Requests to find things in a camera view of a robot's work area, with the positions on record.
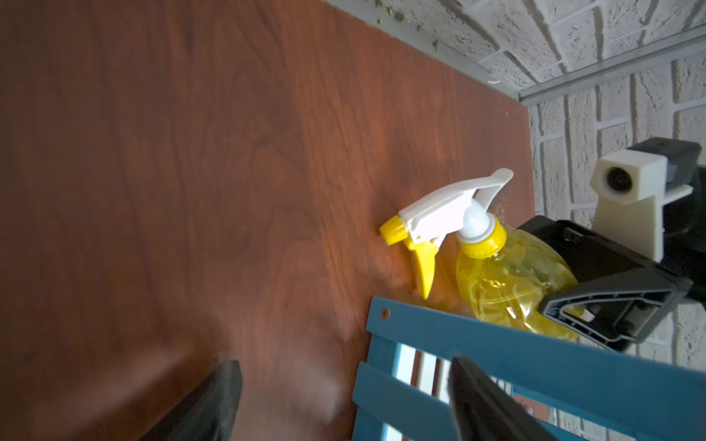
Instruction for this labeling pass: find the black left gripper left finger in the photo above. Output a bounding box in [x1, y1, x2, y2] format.
[141, 360, 243, 441]

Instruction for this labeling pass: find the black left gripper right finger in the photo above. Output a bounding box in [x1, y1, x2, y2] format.
[448, 358, 555, 441]

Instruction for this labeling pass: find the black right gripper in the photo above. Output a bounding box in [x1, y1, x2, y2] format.
[520, 165, 705, 351]

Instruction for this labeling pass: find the blue white slatted shelf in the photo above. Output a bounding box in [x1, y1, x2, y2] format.
[352, 297, 705, 440]

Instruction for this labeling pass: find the yellow spray bottle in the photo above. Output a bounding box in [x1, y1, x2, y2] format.
[380, 168, 578, 342]

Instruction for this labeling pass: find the aluminium corner post right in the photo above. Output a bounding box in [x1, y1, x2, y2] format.
[518, 25, 705, 107]

